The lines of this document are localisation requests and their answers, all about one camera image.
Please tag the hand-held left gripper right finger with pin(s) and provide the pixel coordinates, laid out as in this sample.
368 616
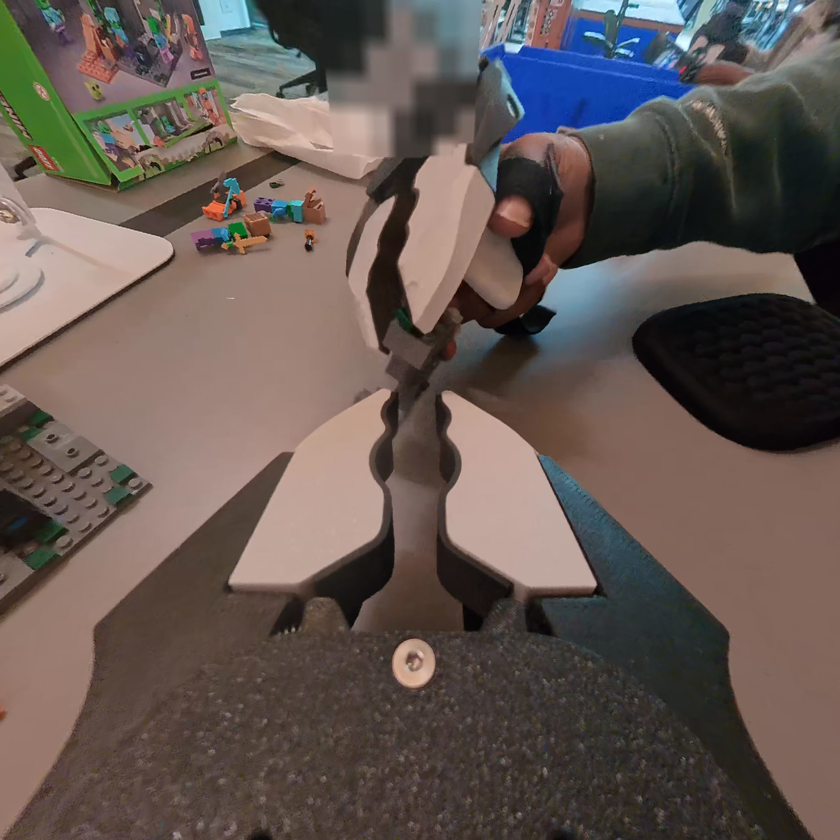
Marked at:
518 518

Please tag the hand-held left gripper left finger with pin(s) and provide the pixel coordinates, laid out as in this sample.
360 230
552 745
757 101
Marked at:
308 518

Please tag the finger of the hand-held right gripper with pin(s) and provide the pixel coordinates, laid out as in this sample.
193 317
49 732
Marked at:
446 229
364 282

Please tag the grey brick pillar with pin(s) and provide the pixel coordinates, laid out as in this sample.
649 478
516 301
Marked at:
413 348

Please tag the black quilted elbow pad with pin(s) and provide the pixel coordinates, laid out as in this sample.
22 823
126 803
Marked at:
741 367

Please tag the person's right forearm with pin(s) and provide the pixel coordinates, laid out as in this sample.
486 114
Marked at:
722 164

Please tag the person's right hand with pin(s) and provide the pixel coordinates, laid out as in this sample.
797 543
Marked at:
574 197

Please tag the brown brick piece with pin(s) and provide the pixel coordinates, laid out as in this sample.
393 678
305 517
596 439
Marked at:
315 207

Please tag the blue plastic bin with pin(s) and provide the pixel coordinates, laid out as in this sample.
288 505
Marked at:
590 92

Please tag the brown printed toy box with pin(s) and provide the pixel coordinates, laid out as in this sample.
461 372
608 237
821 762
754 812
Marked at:
546 23

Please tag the purple blue green brick figure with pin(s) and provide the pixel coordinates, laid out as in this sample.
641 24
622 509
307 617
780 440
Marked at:
282 208

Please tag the brown crate brick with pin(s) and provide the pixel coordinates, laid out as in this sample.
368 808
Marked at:
257 225

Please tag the colourful figure with yellow sword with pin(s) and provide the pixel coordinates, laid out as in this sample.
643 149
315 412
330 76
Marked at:
226 239

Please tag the orange figure with blue pickaxe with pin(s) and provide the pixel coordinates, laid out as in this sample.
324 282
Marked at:
223 200

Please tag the black office chair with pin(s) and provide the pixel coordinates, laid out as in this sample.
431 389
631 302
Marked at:
295 52

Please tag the grey baseplate brick building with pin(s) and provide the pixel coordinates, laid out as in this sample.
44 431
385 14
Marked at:
52 485

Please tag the green toy box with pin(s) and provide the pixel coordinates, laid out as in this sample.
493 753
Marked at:
98 85

